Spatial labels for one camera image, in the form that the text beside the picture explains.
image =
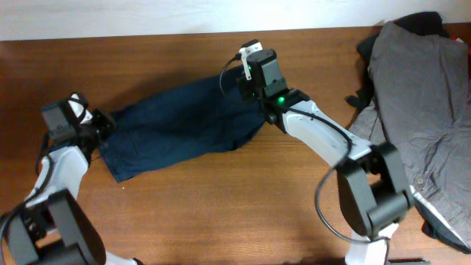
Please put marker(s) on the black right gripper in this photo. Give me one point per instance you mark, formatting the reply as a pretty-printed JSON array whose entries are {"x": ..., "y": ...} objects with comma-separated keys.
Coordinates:
[{"x": 248, "y": 92}]

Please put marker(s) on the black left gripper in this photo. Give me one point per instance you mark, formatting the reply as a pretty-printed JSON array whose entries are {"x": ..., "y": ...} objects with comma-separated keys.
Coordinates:
[{"x": 108, "y": 124}]

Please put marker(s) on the dark navy blue shorts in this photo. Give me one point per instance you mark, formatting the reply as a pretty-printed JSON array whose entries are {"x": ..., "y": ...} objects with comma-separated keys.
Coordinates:
[{"x": 183, "y": 123}]

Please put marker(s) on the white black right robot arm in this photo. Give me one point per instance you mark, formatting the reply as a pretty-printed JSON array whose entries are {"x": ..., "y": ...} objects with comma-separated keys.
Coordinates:
[{"x": 374, "y": 194}]

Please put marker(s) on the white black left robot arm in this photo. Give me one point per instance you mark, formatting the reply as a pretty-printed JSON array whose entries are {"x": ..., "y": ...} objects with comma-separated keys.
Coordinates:
[{"x": 49, "y": 226}]

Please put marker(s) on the light grey checked shorts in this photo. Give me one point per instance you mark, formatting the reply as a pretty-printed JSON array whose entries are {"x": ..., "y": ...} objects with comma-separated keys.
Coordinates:
[{"x": 369, "y": 126}]

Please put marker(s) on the dark garment at table edge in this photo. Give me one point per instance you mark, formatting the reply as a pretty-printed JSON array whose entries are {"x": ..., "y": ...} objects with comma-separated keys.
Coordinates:
[{"x": 434, "y": 228}]

